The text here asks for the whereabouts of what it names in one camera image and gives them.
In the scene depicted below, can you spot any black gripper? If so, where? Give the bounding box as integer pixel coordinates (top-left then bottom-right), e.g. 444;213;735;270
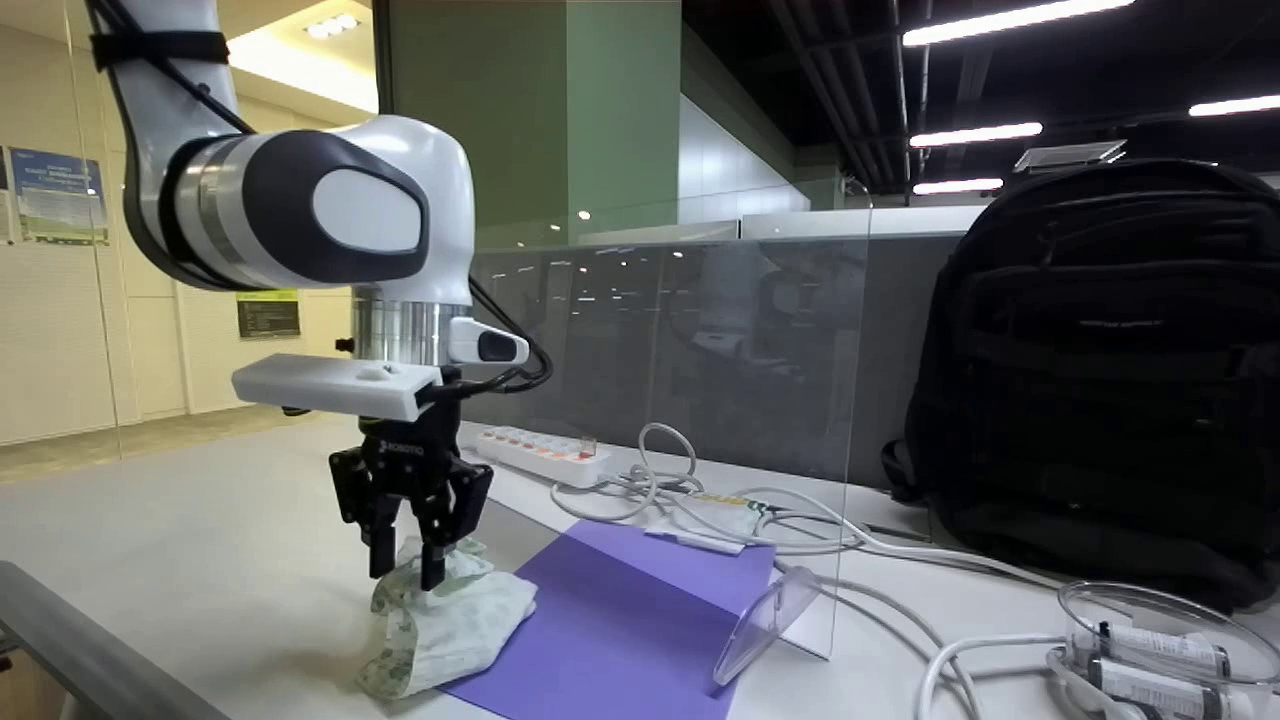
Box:
330;398;496;598

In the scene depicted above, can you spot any green white patterned cloth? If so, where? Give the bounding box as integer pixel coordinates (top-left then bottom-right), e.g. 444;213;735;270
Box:
355;537;540;710

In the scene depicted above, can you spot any white power strip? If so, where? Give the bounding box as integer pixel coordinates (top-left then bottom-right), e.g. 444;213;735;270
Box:
456;421;622;492

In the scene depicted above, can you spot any purple paper mat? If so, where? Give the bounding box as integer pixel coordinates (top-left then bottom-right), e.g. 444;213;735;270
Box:
444;515;785;720

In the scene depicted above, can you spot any grey office partition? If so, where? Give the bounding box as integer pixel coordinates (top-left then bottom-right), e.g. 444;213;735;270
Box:
463;213;963;488

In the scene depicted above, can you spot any clear acrylic panel stand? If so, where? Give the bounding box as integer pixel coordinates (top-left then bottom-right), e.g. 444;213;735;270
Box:
456;195;879;696

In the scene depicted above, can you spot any ceiling light strip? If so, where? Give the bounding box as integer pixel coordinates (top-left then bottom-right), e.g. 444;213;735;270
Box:
1183;89;1280;123
903;118;1050;153
900;0;1141;52
907;172;1008;200

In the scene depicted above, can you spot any black backpack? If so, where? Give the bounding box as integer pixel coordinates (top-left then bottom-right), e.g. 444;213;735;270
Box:
878;123;1280;615

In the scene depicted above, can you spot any white power adapter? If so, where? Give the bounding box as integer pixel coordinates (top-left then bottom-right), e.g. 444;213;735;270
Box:
1050;655;1280;720
1084;620;1239;682

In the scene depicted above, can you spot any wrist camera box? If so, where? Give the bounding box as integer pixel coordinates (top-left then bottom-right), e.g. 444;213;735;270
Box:
444;311;537;381

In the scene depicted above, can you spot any small dark wall plaque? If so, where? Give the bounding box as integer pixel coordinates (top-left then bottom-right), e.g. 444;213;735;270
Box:
231;294;306;343

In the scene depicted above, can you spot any looped white cable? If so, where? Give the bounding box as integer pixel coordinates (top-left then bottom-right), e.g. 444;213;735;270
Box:
632;421;705;501

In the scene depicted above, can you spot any long white cable bundle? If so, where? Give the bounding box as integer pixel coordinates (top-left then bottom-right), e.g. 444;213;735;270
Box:
545;469;939;631

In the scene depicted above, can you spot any blue white wall poster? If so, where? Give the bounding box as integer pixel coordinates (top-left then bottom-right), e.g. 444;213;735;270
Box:
5;146;114;248

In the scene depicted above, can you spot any thick white cable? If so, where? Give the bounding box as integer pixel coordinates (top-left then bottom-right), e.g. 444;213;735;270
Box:
907;574;1280;720

